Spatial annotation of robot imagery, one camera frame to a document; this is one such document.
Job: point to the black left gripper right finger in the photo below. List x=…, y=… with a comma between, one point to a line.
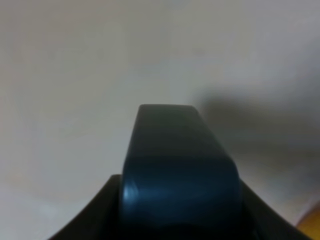
x=268, y=225

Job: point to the dark green pump bottle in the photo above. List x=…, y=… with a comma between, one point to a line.
x=177, y=182

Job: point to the yellow toy mango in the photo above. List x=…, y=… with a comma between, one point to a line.
x=309, y=222

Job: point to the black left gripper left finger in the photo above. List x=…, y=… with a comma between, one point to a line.
x=99, y=218

